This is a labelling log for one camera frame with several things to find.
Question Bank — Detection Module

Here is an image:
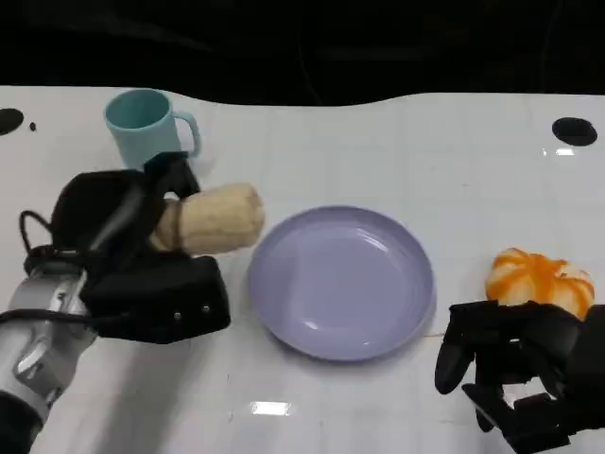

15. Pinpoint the orange and white toy bread roll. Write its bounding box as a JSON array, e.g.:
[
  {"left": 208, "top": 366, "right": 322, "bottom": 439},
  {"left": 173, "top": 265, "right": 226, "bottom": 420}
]
[{"left": 485, "top": 245, "right": 596, "bottom": 319}]

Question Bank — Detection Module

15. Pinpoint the black round table grommet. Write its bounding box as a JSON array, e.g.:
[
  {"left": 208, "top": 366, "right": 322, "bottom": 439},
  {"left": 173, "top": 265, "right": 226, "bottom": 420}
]
[
  {"left": 0, "top": 108, "right": 25, "bottom": 137},
  {"left": 551, "top": 116, "right": 597, "bottom": 147}
]

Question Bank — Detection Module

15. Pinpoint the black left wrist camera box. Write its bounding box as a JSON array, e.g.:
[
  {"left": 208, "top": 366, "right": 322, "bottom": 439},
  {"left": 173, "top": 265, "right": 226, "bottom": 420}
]
[{"left": 78, "top": 253, "right": 233, "bottom": 346}]

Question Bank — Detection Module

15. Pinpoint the lilac plate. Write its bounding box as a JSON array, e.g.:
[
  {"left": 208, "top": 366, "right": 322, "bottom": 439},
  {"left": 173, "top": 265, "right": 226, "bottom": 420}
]
[{"left": 247, "top": 203, "right": 436, "bottom": 363}]

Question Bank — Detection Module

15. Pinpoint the pale green mug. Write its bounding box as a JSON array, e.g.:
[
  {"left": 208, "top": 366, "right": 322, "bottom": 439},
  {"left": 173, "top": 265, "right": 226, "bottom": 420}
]
[{"left": 103, "top": 88, "right": 202, "bottom": 170}]

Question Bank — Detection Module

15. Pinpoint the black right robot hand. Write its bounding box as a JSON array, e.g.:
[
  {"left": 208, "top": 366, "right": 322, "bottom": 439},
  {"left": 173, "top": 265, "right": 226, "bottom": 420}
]
[{"left": 434, "top": 299, "right": 605, "bottom": 454}]

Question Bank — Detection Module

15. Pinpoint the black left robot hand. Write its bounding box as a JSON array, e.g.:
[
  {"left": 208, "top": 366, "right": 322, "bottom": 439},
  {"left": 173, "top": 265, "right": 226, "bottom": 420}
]
[{"left": 49, "top": 151, "right": 202, "bottom": 274}]

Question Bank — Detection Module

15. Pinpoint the black looping arm cable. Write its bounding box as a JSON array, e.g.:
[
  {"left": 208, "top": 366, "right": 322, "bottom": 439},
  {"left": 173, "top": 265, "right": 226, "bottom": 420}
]
[{"left": 18, "top": 209, "right": 91, "bottom": 271}]

